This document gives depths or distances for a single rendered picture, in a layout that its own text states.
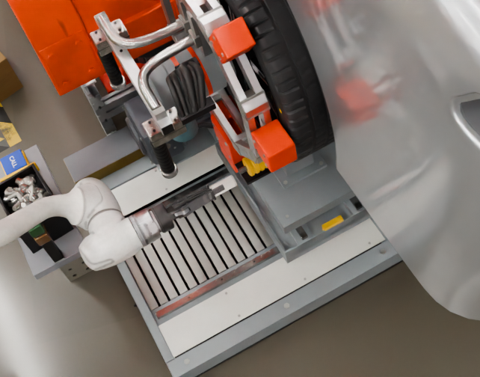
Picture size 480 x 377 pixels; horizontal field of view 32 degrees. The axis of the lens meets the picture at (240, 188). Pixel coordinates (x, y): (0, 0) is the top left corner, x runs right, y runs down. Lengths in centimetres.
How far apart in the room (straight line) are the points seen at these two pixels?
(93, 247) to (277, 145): 55
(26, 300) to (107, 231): 86
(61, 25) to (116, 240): 69
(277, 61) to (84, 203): 68
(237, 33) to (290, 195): 93
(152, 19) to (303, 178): 69
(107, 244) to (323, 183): 82
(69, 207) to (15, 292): 82
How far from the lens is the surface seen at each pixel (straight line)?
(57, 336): 293
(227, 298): 274
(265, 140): 203
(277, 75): 195
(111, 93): 302
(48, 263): 252
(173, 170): 217
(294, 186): 272
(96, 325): 290
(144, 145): 275
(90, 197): 230
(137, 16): 265
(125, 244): 221
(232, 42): 189
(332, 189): 271
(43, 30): 254
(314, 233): 273
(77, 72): 269
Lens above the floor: 256
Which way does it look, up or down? 58 degrees down
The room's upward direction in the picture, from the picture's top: 17 degrees counter-clockwise
